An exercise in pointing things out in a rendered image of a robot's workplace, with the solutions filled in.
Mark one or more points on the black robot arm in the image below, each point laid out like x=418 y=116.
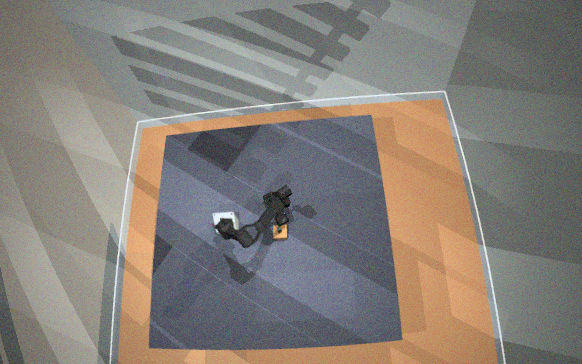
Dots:
x=274 y=203

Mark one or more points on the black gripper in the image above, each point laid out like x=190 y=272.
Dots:
x=279 y=217

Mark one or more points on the tan square block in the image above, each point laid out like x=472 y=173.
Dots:
x=280 y=236

